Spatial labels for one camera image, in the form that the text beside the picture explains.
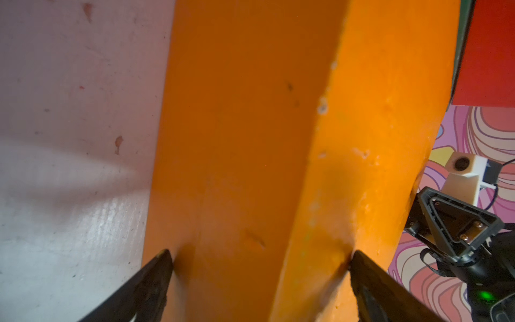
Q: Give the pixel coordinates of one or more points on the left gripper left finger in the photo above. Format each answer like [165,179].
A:
[142,298]

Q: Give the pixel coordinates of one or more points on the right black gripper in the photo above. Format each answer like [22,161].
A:
[456,232]

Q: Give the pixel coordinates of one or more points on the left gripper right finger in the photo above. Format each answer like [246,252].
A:
[380,298]

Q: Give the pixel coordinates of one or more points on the red shoebox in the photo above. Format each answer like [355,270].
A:
[486,73]

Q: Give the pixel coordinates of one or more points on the orange shoebox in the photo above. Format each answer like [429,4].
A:
[292,133]

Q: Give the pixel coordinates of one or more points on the green shoebox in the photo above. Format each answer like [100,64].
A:
[465,17]

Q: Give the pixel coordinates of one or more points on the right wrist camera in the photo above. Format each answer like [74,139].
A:
[468,175]

